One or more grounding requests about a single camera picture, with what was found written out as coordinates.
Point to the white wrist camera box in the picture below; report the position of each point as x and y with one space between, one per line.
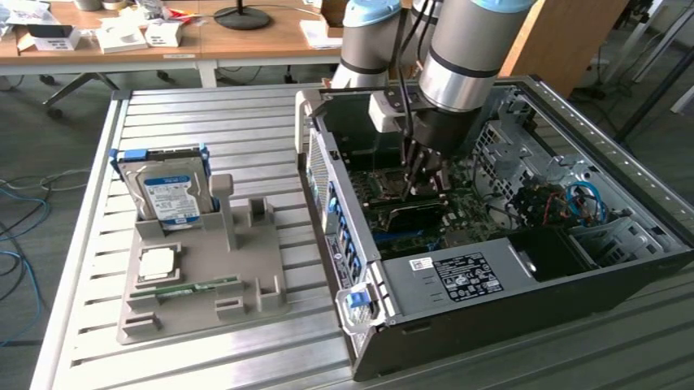
382 113

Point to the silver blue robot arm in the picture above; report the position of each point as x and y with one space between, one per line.
461 61

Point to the white paper stack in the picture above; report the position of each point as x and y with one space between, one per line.
320 34

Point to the brown cardboard box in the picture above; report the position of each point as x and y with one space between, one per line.
332 12

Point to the hard disk in blue bracket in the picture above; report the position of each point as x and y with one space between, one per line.
166 195

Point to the graphics card with metal bracket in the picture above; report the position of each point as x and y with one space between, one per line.
414 217

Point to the silver disk bay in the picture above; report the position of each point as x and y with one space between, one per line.
624 243

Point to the white carton with label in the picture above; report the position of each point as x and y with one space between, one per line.
163 34

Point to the green RAM stick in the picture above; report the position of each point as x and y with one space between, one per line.
179 289

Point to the black lamp base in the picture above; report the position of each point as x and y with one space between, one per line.
241 18

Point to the black open PC case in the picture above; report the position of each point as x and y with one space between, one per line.
488 337

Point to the green motherboard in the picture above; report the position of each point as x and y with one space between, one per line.
472 211

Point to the CPU socket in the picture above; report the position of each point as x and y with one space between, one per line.
388 185

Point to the white box with black lid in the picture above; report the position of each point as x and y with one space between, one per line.
54 42

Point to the black installed RAM stick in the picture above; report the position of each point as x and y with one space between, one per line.
380 205

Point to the blue expansion slot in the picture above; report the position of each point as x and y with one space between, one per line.
398 236

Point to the wooden desk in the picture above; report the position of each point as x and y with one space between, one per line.
245 40

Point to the grey power supply unit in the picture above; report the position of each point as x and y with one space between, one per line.
412 284

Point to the grey parts rack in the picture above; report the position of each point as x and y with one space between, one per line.
217 260

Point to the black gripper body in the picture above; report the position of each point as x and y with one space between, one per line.
442 130

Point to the silver CPU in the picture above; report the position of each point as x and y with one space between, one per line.
157 264

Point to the blue case latch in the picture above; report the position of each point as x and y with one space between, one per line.
357 300

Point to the white open box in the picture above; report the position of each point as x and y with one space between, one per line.
122 40

